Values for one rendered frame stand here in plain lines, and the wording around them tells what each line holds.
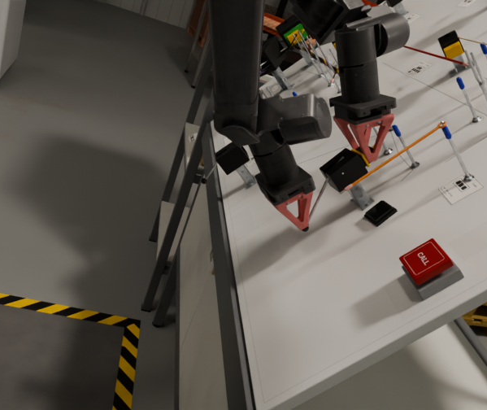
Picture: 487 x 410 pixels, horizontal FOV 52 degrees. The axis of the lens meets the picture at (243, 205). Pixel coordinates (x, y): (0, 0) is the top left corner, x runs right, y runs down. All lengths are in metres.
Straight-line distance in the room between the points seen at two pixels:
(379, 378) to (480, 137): 0.45
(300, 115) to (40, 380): 1.37
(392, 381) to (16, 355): 1.28
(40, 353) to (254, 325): 1.21
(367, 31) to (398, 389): 0.61
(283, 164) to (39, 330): 1.40
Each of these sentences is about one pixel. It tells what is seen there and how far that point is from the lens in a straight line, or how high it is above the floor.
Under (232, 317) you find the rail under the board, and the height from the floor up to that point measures 0.86.
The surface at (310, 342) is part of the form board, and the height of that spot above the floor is 0.95.
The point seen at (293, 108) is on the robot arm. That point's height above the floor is 1.21.
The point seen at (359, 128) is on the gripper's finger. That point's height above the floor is 1.20.
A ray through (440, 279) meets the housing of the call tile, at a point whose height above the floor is 1.11.
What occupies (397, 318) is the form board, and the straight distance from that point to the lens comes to 0.66.
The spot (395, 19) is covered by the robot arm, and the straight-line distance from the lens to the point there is 0.84.
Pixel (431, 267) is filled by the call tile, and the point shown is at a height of 1.12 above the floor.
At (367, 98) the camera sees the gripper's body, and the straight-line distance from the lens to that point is 0.78.
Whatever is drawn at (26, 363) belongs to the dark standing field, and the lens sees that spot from 1.86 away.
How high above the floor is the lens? 1.35
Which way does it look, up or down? 24 degrees down
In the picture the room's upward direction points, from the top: 21 degrees clockwise
